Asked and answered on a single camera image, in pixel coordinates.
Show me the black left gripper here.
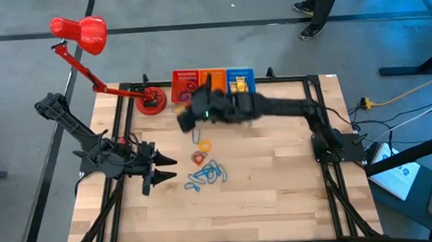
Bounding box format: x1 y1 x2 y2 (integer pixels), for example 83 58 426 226
126 139 181 199

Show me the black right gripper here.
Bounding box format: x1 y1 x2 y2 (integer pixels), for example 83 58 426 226
174 72 241 135

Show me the yellow spiral coil ring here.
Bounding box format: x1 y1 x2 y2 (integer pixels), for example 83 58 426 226
198 139 213 154
173 103 191 115

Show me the orange red small toy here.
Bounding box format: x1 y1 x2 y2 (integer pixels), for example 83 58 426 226
190 149 209 168

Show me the black desk edge bar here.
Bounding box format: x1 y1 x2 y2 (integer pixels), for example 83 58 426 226
362 130 432 177

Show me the red plastic basket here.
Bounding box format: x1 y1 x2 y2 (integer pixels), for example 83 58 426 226
169 69 202 104

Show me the orange plastic basket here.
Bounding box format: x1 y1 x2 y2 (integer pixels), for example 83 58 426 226
197 68 229 95

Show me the blue plastic basket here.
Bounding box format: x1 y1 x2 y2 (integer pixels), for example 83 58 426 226
225 67 257 96

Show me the person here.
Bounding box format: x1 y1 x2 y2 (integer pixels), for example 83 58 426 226
292 0 347 42

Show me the white box blue print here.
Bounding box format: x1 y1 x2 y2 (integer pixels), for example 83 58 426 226
366 140 424 203

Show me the yellow extension cord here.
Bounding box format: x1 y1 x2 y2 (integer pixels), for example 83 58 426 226
359 70 432 112

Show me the black desk leg frame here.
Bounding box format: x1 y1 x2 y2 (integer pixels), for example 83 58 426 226
373 0 432 78

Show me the white cable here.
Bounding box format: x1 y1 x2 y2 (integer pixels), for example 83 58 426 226
364 92 432 142

